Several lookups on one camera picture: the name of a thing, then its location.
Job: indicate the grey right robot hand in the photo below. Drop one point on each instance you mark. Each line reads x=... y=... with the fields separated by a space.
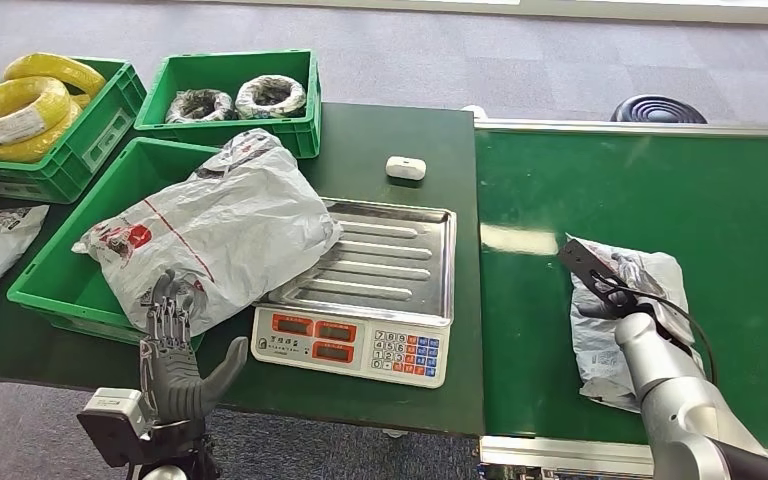
x=642 y=285

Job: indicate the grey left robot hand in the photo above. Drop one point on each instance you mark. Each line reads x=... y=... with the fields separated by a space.
x=172 y=378

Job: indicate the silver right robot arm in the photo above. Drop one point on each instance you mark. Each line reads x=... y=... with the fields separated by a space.
x=669 y=391

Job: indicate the green conveyor belt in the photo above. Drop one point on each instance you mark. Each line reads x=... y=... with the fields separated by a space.
x=622 y=192

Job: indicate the large grey red-printed courier package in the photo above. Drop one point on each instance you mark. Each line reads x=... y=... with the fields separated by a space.
x=238 y=212

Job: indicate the large empty-sided green plastic crate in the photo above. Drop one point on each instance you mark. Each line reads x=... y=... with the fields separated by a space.
x=49 y=278

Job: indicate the black ribbed round object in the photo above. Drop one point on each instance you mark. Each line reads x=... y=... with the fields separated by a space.
x=657 y=110

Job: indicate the white electronic scale base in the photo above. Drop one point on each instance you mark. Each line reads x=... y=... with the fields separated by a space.
x=359 y=351

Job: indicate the green crate with white label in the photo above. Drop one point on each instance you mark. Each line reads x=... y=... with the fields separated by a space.
x=96 y=146

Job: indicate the stainless steel scale tray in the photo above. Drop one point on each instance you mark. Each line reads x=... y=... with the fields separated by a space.
x=385 y=258

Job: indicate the small white plastic device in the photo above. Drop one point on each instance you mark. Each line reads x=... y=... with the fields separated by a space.
x=405 y=167

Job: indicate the plain green plastic crate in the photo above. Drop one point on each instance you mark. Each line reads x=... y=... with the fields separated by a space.
x=228 y=66

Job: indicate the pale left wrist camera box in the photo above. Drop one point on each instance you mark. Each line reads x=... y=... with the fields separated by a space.
x=116 y=403

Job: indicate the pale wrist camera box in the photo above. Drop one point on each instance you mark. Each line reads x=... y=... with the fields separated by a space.
x=583 y=262
x=116 y=403

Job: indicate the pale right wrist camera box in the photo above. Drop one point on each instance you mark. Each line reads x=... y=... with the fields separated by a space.
x=583 y=262

